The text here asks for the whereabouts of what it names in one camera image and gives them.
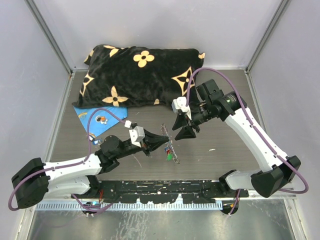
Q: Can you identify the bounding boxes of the black floral plush pillow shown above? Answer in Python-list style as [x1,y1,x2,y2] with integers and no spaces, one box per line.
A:
[73,44,205,109]

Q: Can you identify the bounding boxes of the purple cable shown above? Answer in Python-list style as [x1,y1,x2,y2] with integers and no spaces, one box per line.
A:
[185,67,310,195]
[8,107,133,211]

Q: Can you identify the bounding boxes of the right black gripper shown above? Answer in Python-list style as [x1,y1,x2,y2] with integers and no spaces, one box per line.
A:
[171,101,214,141]

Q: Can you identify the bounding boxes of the loose blue tagged key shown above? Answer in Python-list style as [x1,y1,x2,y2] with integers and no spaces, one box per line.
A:
[92,139,102,145]

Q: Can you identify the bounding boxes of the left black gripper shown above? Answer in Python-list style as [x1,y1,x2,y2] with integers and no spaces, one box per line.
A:
[115,129,169,160]

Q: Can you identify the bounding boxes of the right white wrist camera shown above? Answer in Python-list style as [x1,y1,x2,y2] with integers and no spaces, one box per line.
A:
[171,96,192,120]

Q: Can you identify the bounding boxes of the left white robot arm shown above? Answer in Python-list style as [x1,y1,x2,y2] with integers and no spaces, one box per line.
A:
[8,127,170,211]

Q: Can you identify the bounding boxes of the blue cartoon cloth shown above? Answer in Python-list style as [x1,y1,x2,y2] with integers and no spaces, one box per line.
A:
[73,106,128,138]

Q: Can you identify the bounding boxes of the white slotted cable duct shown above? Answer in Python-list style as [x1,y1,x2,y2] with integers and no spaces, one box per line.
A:
[35,199,223,211]

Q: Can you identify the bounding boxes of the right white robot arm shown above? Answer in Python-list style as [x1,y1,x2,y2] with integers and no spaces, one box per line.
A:
[172,79,301,198]

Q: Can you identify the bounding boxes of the green tagged key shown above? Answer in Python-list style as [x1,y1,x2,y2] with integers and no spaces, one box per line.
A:
[166,154,173,161]

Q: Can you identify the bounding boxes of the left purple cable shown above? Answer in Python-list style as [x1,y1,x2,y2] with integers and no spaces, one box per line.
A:
[8,107,133,211]

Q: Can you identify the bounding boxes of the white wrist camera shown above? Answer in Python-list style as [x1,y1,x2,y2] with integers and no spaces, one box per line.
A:
[171,96,192,120]
[124,120,145,148]

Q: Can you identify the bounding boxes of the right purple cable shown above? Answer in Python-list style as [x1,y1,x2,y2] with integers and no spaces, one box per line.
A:
[185,67,310,195]

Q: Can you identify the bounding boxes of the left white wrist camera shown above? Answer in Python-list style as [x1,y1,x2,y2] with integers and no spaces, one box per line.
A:
[124,120,145,148]

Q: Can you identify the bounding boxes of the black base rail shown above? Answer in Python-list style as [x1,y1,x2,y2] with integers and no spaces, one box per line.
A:
[77,180,237,204]

